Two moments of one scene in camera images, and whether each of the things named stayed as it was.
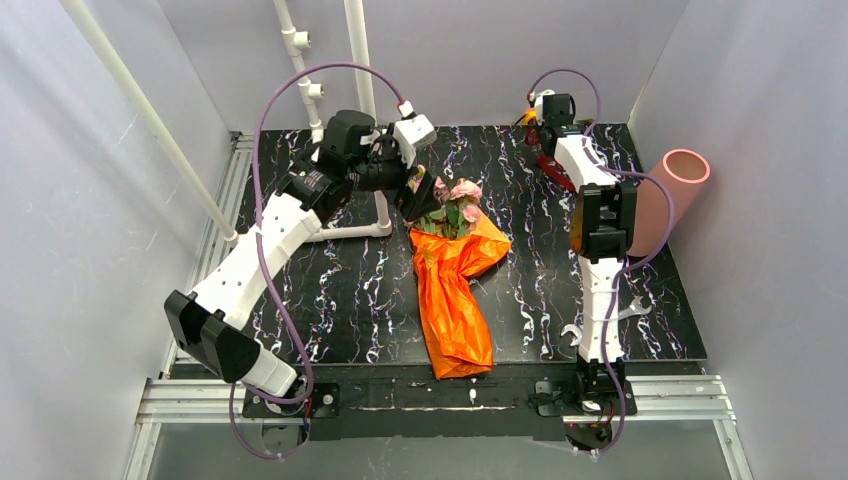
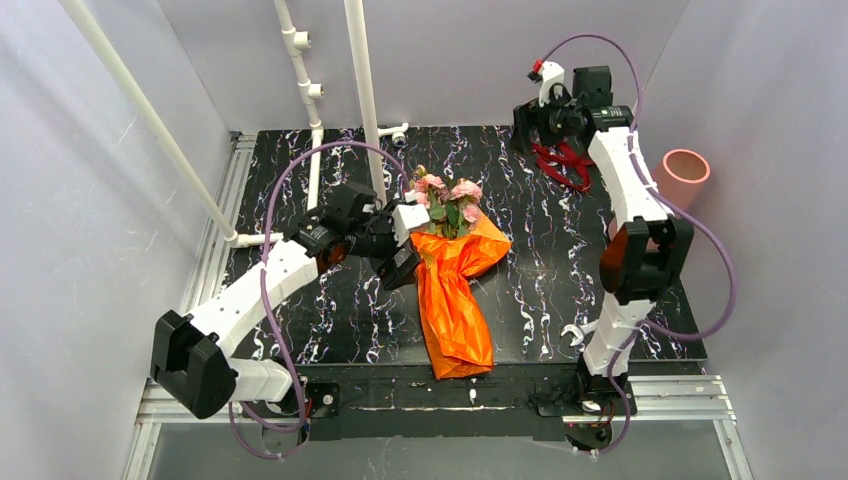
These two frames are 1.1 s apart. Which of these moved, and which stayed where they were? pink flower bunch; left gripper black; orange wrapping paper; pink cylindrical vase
Moved: left gripper black
Stayed: pink flower bunch; pink cylindrical vase; orange wrapping paper
